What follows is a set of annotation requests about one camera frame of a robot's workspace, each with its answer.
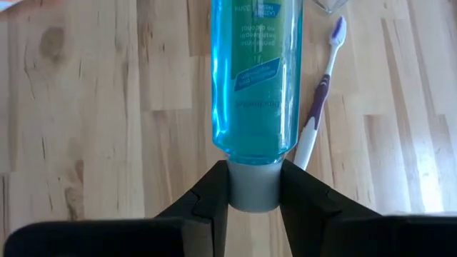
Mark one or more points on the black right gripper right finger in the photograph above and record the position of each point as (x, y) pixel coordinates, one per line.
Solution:
(314, 221)

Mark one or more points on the purple white toothbrush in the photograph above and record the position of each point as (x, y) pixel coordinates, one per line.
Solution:
(321, 93)

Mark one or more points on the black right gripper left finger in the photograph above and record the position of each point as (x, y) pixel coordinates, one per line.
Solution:
(200, 221)

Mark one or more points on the blue mouthwash bottle white cap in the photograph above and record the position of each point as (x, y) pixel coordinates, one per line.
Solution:
(257, 107)

